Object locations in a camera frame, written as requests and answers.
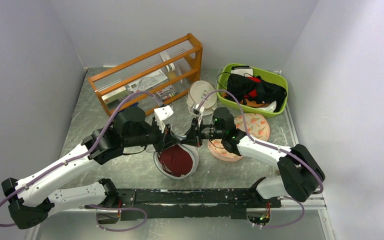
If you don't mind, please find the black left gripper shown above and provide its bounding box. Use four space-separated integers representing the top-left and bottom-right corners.
123 118 181 154

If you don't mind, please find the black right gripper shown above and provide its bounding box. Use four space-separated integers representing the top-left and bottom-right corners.
180 116 225 148

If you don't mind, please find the white mesh laundry bag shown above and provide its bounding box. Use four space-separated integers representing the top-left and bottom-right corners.
152 134 199 180

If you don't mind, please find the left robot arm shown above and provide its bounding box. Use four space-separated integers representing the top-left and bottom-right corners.
1 105 174 230

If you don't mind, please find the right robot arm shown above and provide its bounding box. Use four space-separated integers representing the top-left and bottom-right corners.
179 107 326 207

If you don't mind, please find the cream round laundry bag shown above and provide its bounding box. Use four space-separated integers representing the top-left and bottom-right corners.
186 80 218 116

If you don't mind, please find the colourful marker pack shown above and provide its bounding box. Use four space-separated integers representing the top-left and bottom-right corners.
156 85 178 101

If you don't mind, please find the orange wooden rack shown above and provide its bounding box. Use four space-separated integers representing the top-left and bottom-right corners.
88 33 203 116

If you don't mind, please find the clear plastic package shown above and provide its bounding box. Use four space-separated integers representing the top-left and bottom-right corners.
127 69 168 92

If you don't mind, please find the green box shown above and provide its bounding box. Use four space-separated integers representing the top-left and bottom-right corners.
101 86 130 105

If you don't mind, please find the white clip on rack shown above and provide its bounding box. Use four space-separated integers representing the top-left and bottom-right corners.
165 63 176 72

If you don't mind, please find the white folded garment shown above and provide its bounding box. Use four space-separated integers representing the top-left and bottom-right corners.
230 65 254 77

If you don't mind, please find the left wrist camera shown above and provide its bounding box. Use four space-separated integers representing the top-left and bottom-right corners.
153 105 176 133

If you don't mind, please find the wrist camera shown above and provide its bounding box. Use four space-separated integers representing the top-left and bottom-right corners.
190 104 205 117
153 105 176 133

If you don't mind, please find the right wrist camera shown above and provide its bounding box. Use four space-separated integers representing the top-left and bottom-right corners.
190 104 205 117

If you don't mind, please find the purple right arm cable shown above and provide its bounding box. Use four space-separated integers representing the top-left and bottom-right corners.
196 89 325 229

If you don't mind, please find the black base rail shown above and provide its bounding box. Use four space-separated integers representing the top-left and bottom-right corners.
100 188 282 221

